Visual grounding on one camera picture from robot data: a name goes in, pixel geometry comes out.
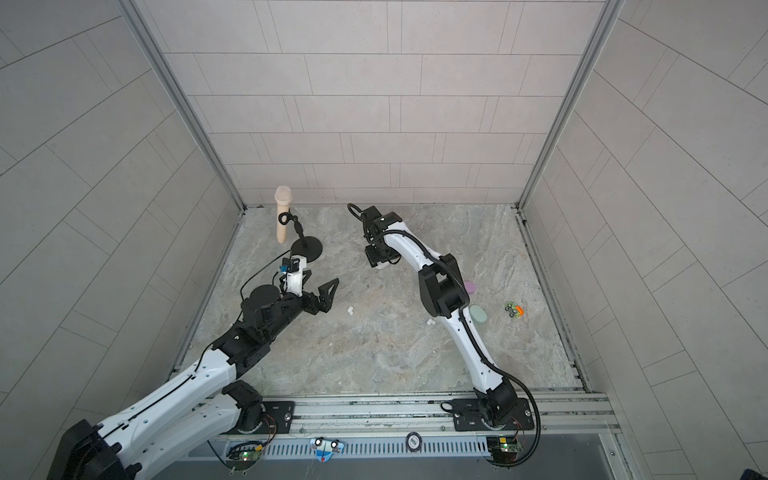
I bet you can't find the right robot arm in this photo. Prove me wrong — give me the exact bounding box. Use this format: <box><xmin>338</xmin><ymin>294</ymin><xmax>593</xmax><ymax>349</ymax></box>
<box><xmin>348</xmin><ymin>205</ymin><xmax>518</xmax><ymax>428</ymax></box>

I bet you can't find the green circuit board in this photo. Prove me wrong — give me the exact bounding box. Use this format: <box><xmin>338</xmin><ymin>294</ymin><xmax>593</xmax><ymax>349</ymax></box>
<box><xmin>486</xmin><ymin>436</ymin><xmax>521</xmax><ymax>467</ymax></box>
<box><xmin>226</xmin><ymin>441</ymin><xmax>265</xmax><ymax>470</ymax></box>

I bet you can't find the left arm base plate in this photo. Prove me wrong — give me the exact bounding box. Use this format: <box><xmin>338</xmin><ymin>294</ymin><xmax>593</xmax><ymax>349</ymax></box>
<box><xmin>234</xmin><ymin>401</ymin><xmax>295</xmax><ymax>435</ymax></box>

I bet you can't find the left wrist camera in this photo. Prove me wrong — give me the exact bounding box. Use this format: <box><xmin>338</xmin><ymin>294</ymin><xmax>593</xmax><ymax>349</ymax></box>
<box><xmin>279</xmin><ymin>255</ymin><xmax>307</xmax><ymax>297</ymax></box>

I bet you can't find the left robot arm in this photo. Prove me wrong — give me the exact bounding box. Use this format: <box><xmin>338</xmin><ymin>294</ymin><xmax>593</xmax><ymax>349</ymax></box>
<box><xmin>47</xmin><ymin>279</ymin><xmax>339</xmax><ymax>479</ymax></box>

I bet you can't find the left green circuit board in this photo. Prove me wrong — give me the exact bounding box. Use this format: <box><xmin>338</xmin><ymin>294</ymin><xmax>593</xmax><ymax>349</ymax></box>
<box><xmin>226</xmin><ymin>441</ymin><xmax>265</xmax><ymax>470</ymax></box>

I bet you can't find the black round disc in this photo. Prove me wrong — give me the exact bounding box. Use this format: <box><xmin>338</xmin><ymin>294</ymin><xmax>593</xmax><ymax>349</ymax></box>
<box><xmin>405</xmin><ymin>432</ymin><xmax>423</xmax><ymax>453</ymax></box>

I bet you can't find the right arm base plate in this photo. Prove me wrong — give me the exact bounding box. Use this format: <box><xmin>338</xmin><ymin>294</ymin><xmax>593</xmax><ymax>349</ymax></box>
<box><xmin>440</xmin><ymin>398</ymin><xmax>535</xmax><ymax>432</ymax></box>

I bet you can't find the mint green earbud case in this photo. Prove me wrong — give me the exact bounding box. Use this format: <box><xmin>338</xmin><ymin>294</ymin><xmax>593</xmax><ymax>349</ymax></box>
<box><xmin>469</xmin><ymin>305</ymin><xmax>488</xmax><ymax>323</ymax></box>

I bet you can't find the blue white clip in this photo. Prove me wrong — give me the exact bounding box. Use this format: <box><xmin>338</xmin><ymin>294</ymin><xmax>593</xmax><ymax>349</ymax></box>
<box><xmin>310</xmin><ymin>437</ymin><xmax>345</xmax><ymax>463</ymax></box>

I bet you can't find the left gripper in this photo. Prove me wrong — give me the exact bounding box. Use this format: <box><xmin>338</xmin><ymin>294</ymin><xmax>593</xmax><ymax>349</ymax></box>
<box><xmin>261</xmin><ymin>279</ymin><xmax>341</xmax><ymax>343</ymax></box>

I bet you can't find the green orange toy car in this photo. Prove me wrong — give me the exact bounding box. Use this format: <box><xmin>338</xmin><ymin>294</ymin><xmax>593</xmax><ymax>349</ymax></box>
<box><xmin>505</xmin><ymin>302</ymin><xmax>525</xmax><ymax>318</ymax></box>

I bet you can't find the aluminium frame rail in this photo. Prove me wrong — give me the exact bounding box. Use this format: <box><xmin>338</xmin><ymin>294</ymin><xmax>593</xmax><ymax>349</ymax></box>
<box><xmin>264</xmin><ymin>388</ymin><xmax>621</xmax><ymax>444</ymax></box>

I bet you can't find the right green circuit board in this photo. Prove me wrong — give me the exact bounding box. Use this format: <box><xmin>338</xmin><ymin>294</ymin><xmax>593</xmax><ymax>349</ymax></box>
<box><xmin>486</xmin><ymin>436</ymin><xmax>521</xmax><ymax>467</ymax></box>

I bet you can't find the black microphone stand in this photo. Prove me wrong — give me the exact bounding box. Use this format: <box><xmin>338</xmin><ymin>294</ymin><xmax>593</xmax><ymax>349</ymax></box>
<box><xmin>288</xmin><ymin>212</ymin><xmax>323</xmax><ymax>263</ymax></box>

